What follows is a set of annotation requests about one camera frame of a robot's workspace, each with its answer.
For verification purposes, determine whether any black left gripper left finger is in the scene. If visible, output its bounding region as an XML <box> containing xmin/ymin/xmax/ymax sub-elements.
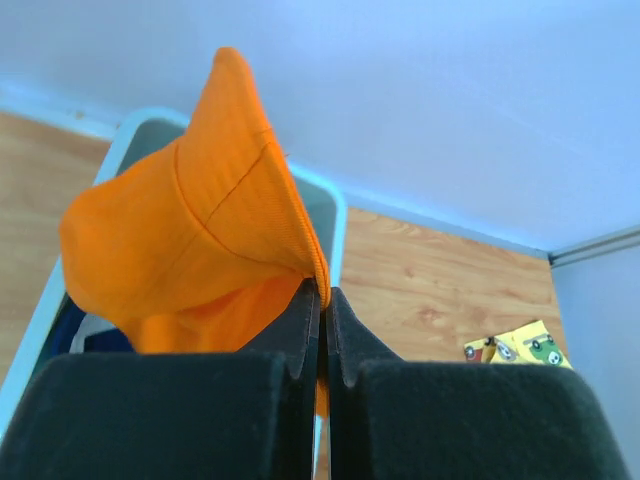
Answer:
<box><xmin>1</xmin><ymin>280</ymin><xmax>320</xmax><ymax>479</ymax></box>

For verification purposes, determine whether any blue bucket hat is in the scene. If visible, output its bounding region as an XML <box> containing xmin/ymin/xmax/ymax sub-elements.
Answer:
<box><xmin>48</xmin><ymin>298</ymin><xmax>134</xmax><ymax>356</ymax></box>

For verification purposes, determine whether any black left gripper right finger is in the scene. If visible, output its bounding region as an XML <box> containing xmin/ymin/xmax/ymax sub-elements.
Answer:
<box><xmin>325</xmin><ymin>289</ymin><xmax>630</xmax><ymax>479</ymax></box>

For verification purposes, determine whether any orange bucket hat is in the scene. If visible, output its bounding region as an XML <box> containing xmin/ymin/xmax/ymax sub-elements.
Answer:
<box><xmin>58</xmin><ymin>46</ymin><xmax>332</xmax><ymax>419</ymax></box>

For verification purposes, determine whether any yellow cartoon print cloth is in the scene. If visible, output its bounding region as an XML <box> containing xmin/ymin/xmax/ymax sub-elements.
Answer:
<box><xmin>464</xmin><ymin>320</ymin><xmax>573</xmax><ymax>369</ymax></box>

